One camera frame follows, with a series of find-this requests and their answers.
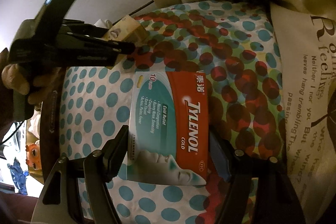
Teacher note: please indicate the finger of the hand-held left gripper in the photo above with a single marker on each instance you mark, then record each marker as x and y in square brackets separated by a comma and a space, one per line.
[105, 48]
[84, 28]

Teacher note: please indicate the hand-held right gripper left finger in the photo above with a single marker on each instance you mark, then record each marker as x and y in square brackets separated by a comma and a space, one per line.
[116, 158]

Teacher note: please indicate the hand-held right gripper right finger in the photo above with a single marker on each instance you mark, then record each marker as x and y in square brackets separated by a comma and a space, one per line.
[219, 158]

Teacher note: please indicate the yellow cardboard box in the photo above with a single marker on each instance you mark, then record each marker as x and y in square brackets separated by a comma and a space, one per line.
[131, 31]

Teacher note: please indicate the red and teal medicine box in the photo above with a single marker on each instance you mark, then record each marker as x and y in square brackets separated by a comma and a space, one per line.
[170, 121]

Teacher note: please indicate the golden storage container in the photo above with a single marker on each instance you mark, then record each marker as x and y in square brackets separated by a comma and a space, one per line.
[37, 179]

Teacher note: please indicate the orange dragon toy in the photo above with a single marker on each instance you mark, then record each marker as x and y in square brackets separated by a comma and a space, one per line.
[34, 155]

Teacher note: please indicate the person's left hand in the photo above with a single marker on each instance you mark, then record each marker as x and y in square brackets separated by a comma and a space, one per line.
[15, 77]

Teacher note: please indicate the white crumpled tissue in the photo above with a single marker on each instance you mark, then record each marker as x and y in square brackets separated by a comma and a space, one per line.
[101, 23]

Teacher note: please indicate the blue patterned cloth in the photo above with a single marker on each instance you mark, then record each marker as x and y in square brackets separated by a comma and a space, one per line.
[18, 172]

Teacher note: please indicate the beige leaf print curtain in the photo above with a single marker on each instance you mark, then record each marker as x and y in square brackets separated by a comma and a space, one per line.
[302, 29]

